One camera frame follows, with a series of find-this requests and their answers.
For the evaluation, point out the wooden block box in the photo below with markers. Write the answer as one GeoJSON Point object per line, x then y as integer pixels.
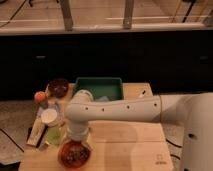
{"type": "Point", "coordinates": [36, 133]}

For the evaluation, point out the red plastic bowl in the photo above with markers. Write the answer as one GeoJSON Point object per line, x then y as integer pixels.
{"type": "Point", "coordinates": [66, 148]}

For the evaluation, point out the dark maroon bowl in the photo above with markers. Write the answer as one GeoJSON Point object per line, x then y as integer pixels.
{"type": "Point", "coordinates": [58, 87]}

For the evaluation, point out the white cup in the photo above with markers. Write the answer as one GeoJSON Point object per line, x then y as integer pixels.
{"type": "Point", "coordinates": [50, 117]}

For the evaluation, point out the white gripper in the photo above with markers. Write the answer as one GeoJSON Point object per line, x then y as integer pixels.
{"type": "Point", "coordinates": [78, 132]}

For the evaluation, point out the green plastic tray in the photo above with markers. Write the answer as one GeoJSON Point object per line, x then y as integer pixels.
{"type": "Point", "coordinates": [101, 86]}

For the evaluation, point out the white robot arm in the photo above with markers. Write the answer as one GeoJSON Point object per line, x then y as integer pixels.
{"type": "Point", "coordinates": [193, 111]}

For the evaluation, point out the orange ball toy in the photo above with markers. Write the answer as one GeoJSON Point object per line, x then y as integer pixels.
{"type": "Point", "coordinates": [40, 96]}

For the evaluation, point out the dark grape bunch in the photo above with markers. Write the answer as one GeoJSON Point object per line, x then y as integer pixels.
{"type": "Point", "coordinates": [77, 156]}

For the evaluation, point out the light green cup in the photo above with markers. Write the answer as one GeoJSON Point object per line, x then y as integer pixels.
{"type": "Point", "coordinates": [53, 136]}

